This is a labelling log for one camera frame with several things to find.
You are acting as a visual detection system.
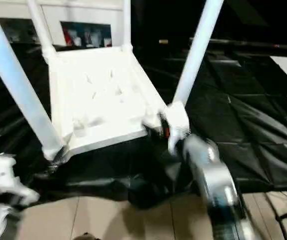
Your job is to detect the white plastic table top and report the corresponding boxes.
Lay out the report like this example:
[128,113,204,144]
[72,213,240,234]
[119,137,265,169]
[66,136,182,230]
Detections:
[46,45,170,157]

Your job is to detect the white plastic table leg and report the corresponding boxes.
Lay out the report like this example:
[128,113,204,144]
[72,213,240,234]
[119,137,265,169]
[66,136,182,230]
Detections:
[120,0,135,54]
[171,0,226,109]
[25,0,57,62]
[0,0,67,162]

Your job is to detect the black work mat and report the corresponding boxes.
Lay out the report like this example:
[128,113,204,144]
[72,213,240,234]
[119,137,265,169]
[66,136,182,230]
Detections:
[0,42,287,203]

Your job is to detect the grey left robot leg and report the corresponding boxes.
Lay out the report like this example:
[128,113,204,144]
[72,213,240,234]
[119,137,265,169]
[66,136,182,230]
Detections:
[75,232,100,240]

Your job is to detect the red bottle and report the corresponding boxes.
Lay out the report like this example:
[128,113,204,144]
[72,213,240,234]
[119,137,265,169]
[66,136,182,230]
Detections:
[62,26,73,46]

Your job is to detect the white display cabinet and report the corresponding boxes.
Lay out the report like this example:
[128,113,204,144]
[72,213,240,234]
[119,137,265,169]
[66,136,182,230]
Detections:
[0,0,128,49]

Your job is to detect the black low cabinet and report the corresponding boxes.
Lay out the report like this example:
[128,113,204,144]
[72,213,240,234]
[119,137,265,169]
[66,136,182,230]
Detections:
[133,0,287,56]

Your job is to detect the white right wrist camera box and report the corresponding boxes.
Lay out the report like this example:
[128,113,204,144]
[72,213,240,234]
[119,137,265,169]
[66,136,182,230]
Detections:
[160,102,191,155]

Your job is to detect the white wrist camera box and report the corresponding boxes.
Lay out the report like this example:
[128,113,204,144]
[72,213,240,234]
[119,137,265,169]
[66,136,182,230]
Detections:
[0,153,41,207]
[160,102,191,155]

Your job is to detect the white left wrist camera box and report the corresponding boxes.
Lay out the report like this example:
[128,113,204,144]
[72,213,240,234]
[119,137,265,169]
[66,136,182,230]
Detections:
[0,153,41,207]

